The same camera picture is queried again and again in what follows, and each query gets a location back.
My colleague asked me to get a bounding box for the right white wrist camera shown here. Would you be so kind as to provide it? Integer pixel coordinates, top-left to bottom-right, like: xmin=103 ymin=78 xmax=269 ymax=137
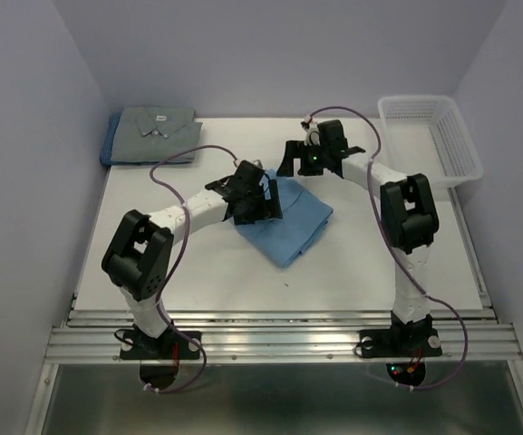
xmin=301 ymin=115 xmax=320 ymax=146

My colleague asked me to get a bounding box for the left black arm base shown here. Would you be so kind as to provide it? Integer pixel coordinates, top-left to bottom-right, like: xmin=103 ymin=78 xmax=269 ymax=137
xmin=114 ymin=328 xmax=200 ymax=361

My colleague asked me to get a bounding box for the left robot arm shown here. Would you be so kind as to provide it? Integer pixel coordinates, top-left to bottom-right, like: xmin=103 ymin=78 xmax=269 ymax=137
xmin=102 ymin=160 xmax=283 ymax=357

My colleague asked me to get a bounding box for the light blue long sleeve shirt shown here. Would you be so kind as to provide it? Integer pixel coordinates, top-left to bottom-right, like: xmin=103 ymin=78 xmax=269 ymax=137
xmin=235 ymin=169 xmax=334 ymax=268

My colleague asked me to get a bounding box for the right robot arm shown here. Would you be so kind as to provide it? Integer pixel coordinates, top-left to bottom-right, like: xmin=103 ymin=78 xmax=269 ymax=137
xmin=277 ymin=117 xmax=441 ymax=359

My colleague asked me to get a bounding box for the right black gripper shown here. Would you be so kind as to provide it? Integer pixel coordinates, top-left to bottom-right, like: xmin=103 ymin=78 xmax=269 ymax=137
xmin=275 ymin=140 xmax=329 ymax=177

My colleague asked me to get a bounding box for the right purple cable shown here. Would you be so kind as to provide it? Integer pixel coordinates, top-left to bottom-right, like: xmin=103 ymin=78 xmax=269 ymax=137
xmin=305 ymin=105 xmax=467 ymax=393

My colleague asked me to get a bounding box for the aluminium mounting rail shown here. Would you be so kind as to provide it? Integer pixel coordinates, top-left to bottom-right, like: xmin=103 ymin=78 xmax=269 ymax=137
xmin=44 ymin=304 xmax=523 ymax=364

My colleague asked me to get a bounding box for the white plastic basket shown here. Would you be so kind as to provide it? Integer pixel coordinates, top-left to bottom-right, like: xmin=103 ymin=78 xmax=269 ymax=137
xmin=378 ymin=95 xmax=484 ymax=189

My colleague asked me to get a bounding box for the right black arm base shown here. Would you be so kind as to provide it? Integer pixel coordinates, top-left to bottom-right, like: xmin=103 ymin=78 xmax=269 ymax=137
xmin=354 ymin=329 xmax=443 ymax=360

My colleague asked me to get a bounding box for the folded grey shirt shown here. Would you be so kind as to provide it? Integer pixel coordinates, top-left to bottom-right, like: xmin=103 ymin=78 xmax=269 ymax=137
xmin=111 ymin=106 xmax=202 ymax=166

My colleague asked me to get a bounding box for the folded dark blue shirt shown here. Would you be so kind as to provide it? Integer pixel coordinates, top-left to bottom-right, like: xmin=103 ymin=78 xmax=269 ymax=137
xmin=99 ymin=111 xmax=121 ymax=168

